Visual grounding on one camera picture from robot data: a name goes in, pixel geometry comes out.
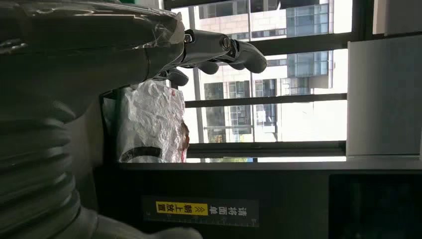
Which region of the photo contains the building beyond window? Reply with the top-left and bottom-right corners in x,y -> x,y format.
171,0 -> 353,144

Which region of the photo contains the yellow black label sticker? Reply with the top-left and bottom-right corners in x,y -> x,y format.
142,195 -> 260,228

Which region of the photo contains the black inbound scanner machine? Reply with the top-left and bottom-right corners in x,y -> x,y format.
94,161 -> 422,239

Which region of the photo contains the crumpled grey parcel black band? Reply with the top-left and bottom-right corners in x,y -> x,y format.
102,80 -> 191,164

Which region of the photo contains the dark window frame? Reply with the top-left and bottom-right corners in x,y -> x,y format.
163,0 -> 375,163

